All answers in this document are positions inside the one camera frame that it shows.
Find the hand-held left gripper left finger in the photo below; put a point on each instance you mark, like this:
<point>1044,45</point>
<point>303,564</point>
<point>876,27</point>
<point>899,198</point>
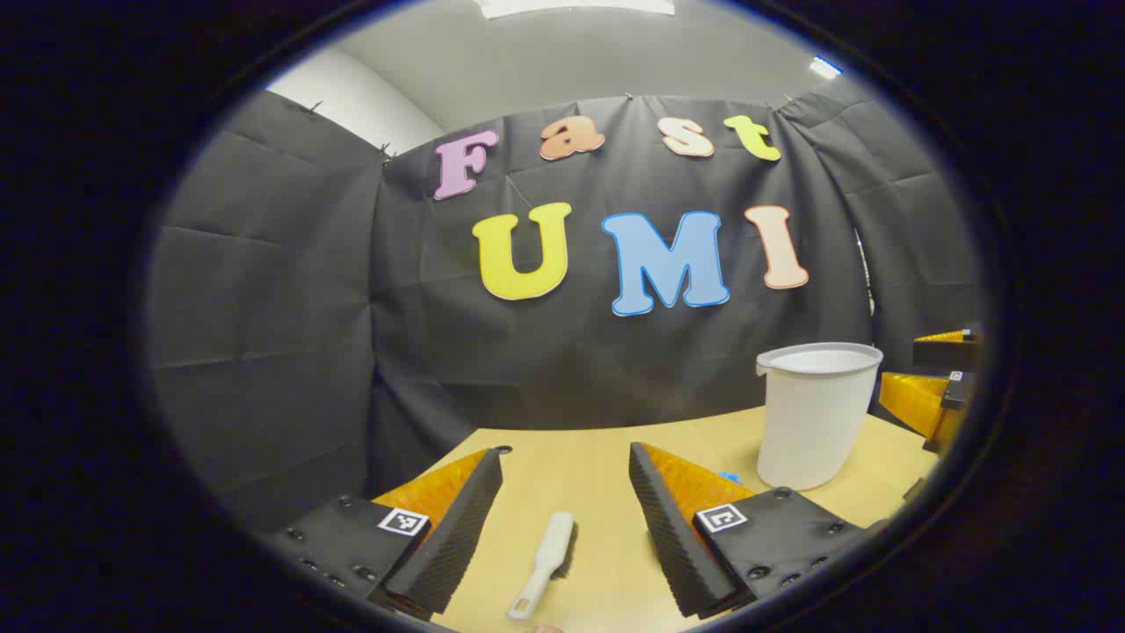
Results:
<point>457,536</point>

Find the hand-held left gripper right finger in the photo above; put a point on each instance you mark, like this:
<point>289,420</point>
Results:
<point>668,536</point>

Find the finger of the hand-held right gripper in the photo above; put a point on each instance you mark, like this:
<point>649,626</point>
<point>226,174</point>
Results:
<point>918,400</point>
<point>945,350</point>

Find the blue paper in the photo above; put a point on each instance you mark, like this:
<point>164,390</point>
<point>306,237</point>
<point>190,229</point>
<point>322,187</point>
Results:
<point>729,478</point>

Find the small white broom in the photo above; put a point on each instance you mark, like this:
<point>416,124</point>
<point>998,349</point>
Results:
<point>549,549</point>

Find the white garbage bin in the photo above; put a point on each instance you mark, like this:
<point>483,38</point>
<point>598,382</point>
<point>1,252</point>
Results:
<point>813,422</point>

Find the wooden desktop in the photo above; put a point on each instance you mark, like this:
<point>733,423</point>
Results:
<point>580,475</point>

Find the ceiling light panel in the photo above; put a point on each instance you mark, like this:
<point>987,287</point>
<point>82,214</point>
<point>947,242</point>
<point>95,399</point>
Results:
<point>824,67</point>
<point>571,6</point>

